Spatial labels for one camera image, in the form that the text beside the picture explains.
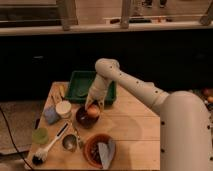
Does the orange apple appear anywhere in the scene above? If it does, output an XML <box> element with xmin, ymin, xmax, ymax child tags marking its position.
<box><xmin>87</xmin><ymin>105</ymin><xmax>100</xmax><ymax>118</ymax></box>

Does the black cable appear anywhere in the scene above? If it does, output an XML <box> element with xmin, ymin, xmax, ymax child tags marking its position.
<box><xmin>0</xmin><ymin>107</ymin><xmax>36</xmax><ymax>171</ymax></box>

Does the metal spoon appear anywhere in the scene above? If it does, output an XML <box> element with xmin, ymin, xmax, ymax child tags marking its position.
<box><xmin>70</xmin><ymin>121</ymin><xmax>84</xmax><ymax>149</ymax></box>

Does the dark purple bowl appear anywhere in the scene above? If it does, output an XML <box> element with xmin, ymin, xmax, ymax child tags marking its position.
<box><xmin>75</xmin><ymin>106</ymin><xmax>98</xmax><ymax>129</ymax></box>

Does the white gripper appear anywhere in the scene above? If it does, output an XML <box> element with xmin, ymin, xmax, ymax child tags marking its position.
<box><xmin>85</xmin><ymin>74</ymin><xmax>111</xmax><ymax>112</ymax></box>

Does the orange bowl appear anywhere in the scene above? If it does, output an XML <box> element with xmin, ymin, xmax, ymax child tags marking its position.
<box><xmin>83</xmin><ymin>133</ymin><xmax>115</xmax><ymax>170</ymax></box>

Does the green cup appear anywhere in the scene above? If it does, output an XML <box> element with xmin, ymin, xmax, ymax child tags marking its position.
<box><xmin>32</xmin><ymin>128</ymin><xmax>49</xmax><ymax>144</ymax></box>

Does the white dish brush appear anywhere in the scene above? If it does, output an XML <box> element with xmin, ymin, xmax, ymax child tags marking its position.
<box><xmin>32</xmin><ymin>122</ymin><xmax>69</xmax><ymax>165</ymax></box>

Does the grey cloth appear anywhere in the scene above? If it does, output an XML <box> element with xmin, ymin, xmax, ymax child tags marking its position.
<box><xmin>98</xmin><ymin>138</ymin><xmax>116</xmax><ymax>170</ymax></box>

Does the green plastic tray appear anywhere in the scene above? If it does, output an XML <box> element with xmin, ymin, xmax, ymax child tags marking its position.
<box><xmin>65</xmin><ymin>71</ymin><xmax>116</xmax><ymax>105</ymax></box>

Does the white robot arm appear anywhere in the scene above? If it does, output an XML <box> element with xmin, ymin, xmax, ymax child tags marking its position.
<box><xmin>86</xmin><ymin>58</ymin><xmax>213</xmax><ymax>171</ymax></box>

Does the small metal cup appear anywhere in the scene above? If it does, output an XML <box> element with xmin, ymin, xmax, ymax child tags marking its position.
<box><xmin>62</xmin><ymin>134</ymin><xmax>77</xmax><ymax>152</ymax></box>

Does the yellow banana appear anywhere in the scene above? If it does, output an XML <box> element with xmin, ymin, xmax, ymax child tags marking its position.
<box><xmin>59</xmin><ymin>85</ymin><xmax>65</xmax><ymax>99</ymax></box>

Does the white round container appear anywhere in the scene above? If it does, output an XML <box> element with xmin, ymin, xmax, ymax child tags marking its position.
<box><xmin>56</xmin><ymin>100</ymin><xmax>71</xmax><ymax>118</ymax></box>

